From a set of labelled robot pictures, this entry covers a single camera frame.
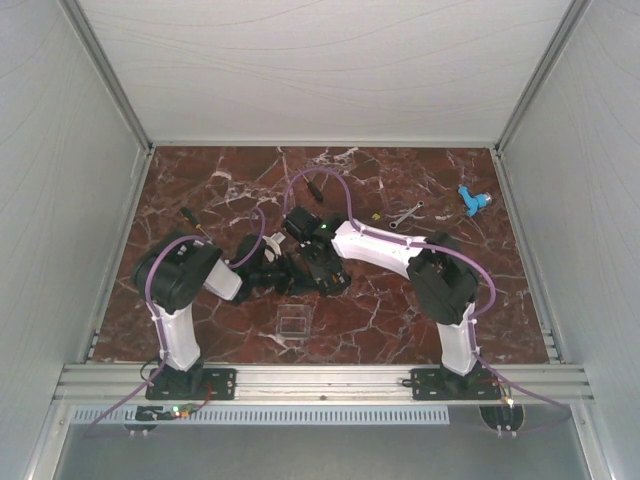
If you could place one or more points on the small black screwdriver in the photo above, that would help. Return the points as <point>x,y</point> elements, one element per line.
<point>313,189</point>

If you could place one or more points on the aluminium mounting rail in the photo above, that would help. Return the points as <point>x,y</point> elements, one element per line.
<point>314,384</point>

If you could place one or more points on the blue plastic fitting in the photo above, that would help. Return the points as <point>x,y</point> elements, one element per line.
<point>474,203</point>

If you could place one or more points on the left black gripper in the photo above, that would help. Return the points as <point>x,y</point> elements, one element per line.
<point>294,278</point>

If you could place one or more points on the yellow black screwdriver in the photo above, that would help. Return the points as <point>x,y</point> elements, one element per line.
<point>194,222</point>

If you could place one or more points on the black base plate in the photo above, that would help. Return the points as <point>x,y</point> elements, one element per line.
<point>195,384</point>
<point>428,384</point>

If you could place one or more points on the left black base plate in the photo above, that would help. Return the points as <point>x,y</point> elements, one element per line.
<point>195,384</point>

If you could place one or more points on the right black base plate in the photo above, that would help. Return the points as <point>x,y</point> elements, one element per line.
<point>428,384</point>

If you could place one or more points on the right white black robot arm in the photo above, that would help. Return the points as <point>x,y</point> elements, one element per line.
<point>444,285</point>

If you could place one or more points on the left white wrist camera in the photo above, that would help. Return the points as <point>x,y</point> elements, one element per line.
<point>273,246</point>

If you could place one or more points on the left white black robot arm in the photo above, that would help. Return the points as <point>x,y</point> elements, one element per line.
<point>171,274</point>

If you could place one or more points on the silver wrench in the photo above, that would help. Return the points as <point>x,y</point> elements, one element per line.
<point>394,224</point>

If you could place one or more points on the black fuse box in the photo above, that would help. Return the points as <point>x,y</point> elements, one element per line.
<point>333,283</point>

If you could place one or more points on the clear plastic fuse box cover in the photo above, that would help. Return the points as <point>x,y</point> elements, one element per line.
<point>293,321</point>

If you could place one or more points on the grey slotted cable duct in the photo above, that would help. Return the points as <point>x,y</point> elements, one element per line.
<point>268,415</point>

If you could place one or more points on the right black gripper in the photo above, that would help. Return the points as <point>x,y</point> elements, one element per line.
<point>331,268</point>

